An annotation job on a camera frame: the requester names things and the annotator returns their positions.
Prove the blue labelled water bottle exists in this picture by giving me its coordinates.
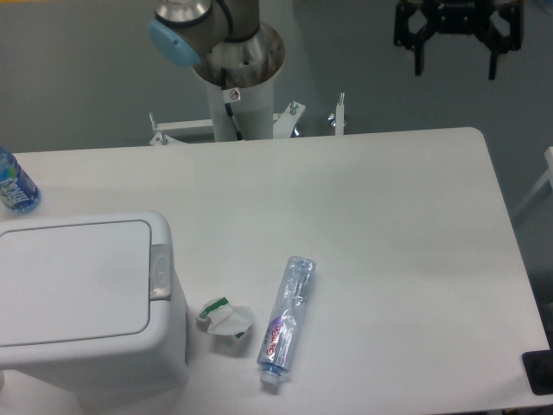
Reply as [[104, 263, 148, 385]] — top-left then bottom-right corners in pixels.
[[1, 148, 41, 214]]

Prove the crushed clear plastic bottle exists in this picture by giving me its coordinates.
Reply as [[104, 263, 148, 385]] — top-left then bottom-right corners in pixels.
[[257, 256, 316, 387]]

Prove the black cable on pedestal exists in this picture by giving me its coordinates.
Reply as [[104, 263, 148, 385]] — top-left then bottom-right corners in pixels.
[[219, 67, 245, 143]]

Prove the crumpled white green paper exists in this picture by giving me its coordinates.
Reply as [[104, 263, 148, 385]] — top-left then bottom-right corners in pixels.
[[195, 297, 254, 339]]

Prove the black object table corner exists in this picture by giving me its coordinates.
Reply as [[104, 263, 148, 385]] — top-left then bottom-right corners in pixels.
[[522, 349, 552, 396]]

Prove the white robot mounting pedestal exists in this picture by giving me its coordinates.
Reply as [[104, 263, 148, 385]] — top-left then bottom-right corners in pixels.
[[148, 60, 349, 147]]

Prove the white trash can lid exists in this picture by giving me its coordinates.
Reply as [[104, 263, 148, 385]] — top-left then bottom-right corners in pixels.
[[1, 221, 151, 347]]

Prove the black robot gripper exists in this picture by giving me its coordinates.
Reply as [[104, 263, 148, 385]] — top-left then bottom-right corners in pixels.
[[393, 0, 524, 80]]

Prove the grey lid push button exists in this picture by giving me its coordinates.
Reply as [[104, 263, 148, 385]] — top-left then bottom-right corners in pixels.
[[149, 245, 173, 301]]

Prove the white frame at right edge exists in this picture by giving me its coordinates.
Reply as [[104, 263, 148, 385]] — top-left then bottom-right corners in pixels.
[[511, 146, 552, 227]]

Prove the white trash can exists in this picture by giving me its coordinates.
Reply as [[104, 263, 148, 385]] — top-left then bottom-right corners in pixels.
[[1, 211, 189, 400]]

